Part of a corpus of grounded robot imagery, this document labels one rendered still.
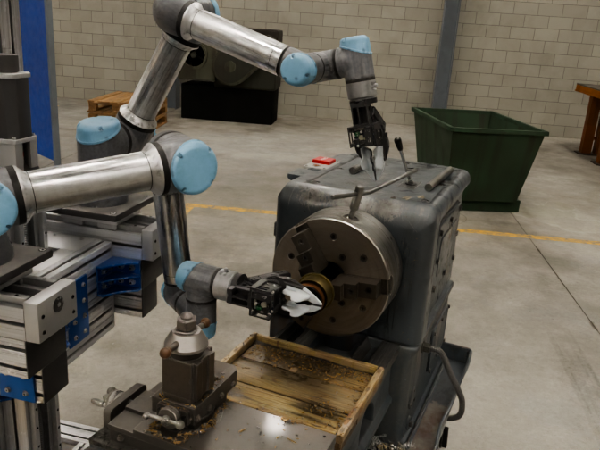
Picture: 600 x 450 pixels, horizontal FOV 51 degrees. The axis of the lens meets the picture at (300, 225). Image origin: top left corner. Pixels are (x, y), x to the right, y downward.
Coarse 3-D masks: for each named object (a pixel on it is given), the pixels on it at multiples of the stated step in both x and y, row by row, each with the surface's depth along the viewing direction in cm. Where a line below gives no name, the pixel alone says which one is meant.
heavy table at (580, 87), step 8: (576, 88) 1003; (584, 88) 966; (592, 88) 932; (592, 96) 937; (592, 104) 938; (592, 112) 941; (592, 120) 944; (584, 128) 958; (592, 128) 948; (584, 136) 955; (592, 136) 951; (584, 144) 956; (592, 144) 955; (576, 152) 969; (584, 152) 960; (592, 152) 970
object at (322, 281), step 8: (312, 272) 148; (304, 280) 146; (312, 280) 145; (320, 280) 146; (328, 280) 147; (312, 288) 143; (320, 288) 145; (328, 288) 146; (320, 296) 143; (328, 296) 145; (328, 304) 149; (312, 312) 144
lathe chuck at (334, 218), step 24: (312, 216) 158; (336, 216) 154; (360, 216) 157; (288, 240) 159; (336, 240) 153; (360, 240) 151; (384, 240) 155; (288, 264) 160; (360, 264) 152; (384, 264) 150; (336, 312) 159; (360, 312) 156; (336, 336) 161
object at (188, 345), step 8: (200, 328) 113; (168, 336) 112; (176, 336) 110; (184, 336) 110; (192, 336) 110; (200, 336) 112; (168, 344) 111; (184, 344) 110; (192, 344) 110; (200, 344) 111; (208, 344) 114; (176, 352) 110; (184, 352) 109; (192, 352) 110; (200, 352) 111
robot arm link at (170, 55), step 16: (208, 0) 167; (160, 48) 171; (176, 48) 170; (192, 48) 170; (160, 64) 172; (176, 64) 173; (144, 80) 176; (160, 80) 174; (144, 96) 177; (160, 96) 178; (128, 112) 180; (144, 112) 179; (128, 128) 180; (144, 128) 181; (144, 144) 185
